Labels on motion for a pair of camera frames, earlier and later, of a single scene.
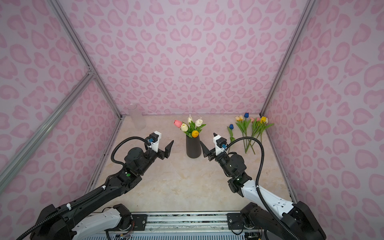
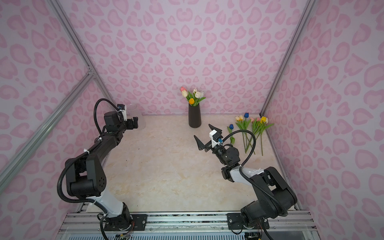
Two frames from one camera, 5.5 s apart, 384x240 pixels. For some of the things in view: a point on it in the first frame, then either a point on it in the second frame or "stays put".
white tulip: (198, 123) to (197, 94)
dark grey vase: (193, 147) to (194, 116)
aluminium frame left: (29, 148) stays put
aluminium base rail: (188, 225) stays put
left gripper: (161, 154) to (130, 126)
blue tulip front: (231, 127) stays put
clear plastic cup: (137, 117) stays put
